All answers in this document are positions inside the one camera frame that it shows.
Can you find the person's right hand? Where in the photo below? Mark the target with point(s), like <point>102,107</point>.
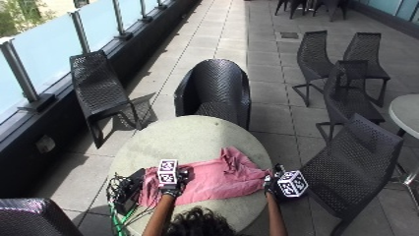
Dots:
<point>271,187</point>

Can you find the person's left hand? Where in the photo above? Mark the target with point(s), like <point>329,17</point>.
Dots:
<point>175,187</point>

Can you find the pink cloth garment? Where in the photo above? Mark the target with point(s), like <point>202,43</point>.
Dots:
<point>219,180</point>

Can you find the left glove marker cube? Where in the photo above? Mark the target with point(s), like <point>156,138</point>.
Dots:
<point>168,173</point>

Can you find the glove marker cube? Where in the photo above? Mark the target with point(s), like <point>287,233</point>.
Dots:
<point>293,184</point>
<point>168,173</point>

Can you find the right glove marker cube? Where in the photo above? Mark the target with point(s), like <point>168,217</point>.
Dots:
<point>293,184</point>

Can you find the round grey table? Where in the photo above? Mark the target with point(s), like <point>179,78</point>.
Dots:
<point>192,144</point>

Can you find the black perforated armless chair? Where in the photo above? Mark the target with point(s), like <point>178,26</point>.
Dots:
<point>349,95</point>
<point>366,55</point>
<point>103,91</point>
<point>313,62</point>
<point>353,167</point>

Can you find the black woven tub armchair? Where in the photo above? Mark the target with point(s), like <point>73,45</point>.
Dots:
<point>216,88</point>

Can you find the dark woven chair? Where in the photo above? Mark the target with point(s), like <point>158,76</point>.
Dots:
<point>31,218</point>

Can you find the round pale side table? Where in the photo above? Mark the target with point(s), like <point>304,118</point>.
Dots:
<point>406,113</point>

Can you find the square floor drain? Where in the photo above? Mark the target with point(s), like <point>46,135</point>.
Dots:
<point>289,35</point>

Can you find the glass balcony railing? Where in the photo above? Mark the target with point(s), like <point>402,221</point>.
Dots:
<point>49,49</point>

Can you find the group of dark chairs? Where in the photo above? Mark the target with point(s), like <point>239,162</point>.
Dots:
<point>312,6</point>

